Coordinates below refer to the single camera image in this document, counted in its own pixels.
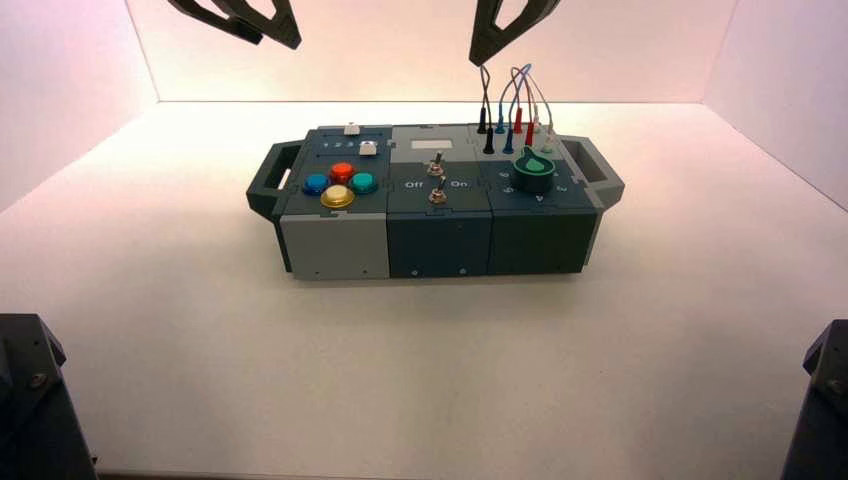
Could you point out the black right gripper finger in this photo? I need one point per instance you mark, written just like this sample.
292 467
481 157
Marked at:
482 40

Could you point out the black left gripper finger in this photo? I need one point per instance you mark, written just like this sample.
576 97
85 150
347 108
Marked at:
289 32
222 22

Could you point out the green rotary knob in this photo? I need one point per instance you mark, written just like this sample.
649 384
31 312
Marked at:
534 170

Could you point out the white slider cap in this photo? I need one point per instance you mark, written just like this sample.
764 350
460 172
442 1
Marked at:
368 150
352 128

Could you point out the red round push button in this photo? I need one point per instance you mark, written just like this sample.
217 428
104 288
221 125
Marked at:
342 172

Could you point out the blue round push button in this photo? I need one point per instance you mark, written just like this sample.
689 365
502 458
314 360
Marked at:
316 183

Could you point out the green round push button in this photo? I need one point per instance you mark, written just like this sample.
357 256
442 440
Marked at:
363 182

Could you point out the yellow round push button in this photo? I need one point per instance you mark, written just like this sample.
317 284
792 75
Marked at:
337 196

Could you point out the grey and teal control box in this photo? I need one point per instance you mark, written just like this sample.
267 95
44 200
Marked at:
437 232

